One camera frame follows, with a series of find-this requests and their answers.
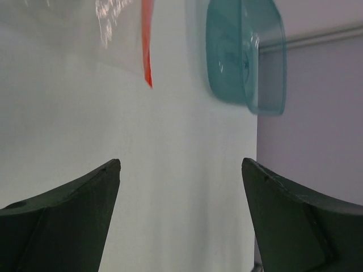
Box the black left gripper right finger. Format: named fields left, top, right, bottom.
left=242, top=158, right=362, bottom=271

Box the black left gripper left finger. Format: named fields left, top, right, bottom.
left=1, top=159, right=121, bottom=271

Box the aluminium frame post right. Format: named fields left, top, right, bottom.
left=259, top=22, right=362, bottom=54

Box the clear zip top bag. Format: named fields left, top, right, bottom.
left=1, top=1, right=154, bottom=86

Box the teal plastic tub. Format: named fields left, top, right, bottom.
left=205, top=1, right=287, bottom=116

